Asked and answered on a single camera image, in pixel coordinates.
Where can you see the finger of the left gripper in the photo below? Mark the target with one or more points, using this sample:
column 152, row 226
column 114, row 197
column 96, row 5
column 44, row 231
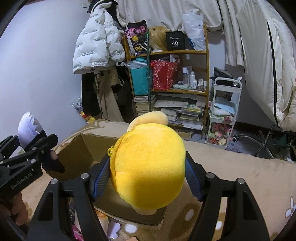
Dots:
column 50, row 162

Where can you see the white feathery plush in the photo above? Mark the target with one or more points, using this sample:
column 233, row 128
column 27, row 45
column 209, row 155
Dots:
column 28, row 129

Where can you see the yellow plush toy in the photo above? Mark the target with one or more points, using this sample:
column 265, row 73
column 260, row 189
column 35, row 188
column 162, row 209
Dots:
column 147, row 163

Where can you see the left hand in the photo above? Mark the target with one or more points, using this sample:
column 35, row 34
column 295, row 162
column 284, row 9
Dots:
column 16, row 207

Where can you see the cardboard box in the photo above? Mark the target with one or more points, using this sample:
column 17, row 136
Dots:
column 78, row 155

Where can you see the beige hanging coat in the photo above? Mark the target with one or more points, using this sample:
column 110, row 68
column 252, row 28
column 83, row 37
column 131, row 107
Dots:
column 106, row 98

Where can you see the teal bag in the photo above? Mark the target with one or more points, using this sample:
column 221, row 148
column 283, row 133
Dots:
column 139, row 78

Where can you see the white puffer jacket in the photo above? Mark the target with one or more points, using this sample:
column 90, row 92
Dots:
column 98, row 46

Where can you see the white rolling cart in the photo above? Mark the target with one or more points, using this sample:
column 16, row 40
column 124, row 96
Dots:
column 223, row 110

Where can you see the red gift bag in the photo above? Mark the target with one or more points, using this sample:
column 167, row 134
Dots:
column 164, row 74

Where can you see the wooden bookshelf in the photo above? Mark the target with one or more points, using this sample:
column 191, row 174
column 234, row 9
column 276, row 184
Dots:
column 204, row 73

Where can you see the black pink printed bag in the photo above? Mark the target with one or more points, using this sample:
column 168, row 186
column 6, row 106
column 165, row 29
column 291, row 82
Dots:
column 137, row 37

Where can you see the blonde wig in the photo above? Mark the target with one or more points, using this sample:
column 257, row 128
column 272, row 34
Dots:
column 157, row 38

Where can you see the black box with 40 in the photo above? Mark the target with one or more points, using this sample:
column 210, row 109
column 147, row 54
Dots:
column 175, row 40

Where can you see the white plastic bag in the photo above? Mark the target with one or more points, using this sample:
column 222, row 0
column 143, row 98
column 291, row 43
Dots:
column 194, row 29

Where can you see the white curtain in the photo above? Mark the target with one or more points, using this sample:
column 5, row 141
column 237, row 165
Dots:
column 217, row 16

